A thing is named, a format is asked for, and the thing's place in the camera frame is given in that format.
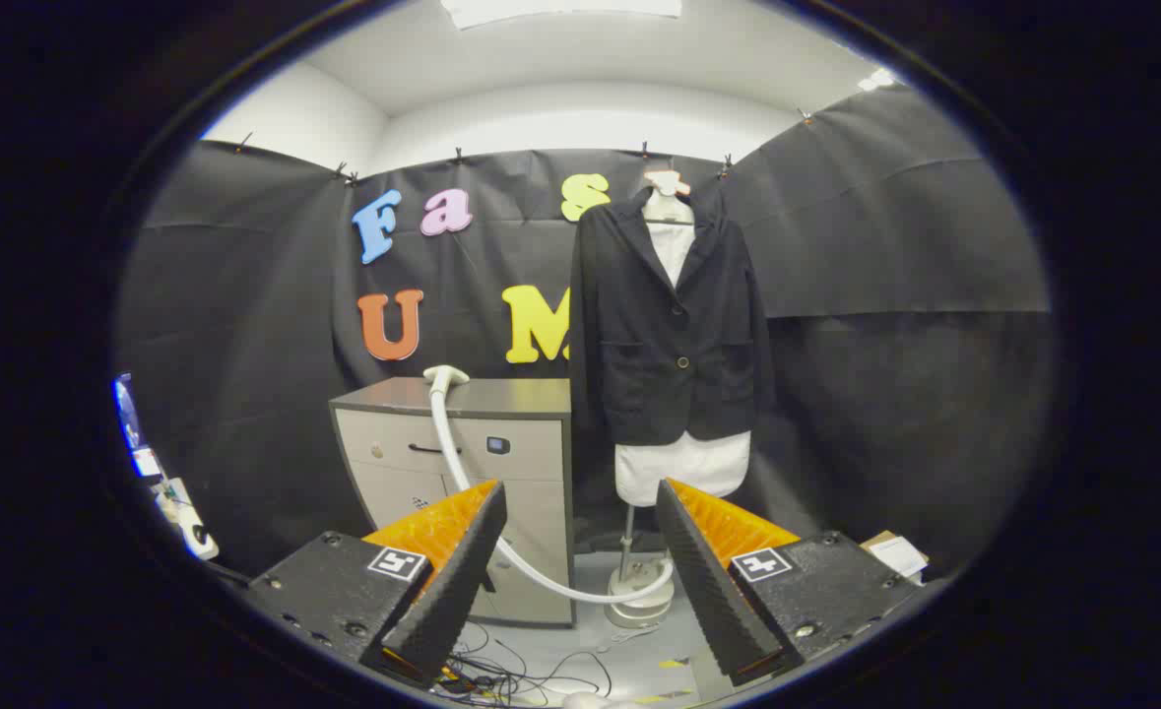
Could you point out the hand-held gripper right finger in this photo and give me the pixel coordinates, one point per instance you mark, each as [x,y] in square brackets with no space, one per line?
[708,591]

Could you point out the black backdrop cloth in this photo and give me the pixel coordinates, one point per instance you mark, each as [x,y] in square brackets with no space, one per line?
[265,325]

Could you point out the black suit jacket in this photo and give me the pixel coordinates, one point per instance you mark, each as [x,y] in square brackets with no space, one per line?
[639,364]

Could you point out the grey drawer cabinet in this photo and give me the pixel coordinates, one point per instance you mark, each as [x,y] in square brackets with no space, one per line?
[521,473]

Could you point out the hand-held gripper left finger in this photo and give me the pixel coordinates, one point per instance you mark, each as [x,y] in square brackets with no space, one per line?
[462,581]

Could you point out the cardboard box with paper label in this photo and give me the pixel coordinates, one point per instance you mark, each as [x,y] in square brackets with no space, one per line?
[897,554]

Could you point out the large ceiling light panel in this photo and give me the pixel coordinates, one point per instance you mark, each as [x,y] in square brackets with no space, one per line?
[560,8]

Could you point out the white handheld device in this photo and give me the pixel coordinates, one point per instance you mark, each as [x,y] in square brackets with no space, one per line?
[186,522]

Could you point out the small ceiling light panel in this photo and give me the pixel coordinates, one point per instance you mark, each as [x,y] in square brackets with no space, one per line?
[875,79]

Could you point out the lit display screen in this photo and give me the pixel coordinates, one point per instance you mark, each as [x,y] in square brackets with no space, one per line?
[130,414]

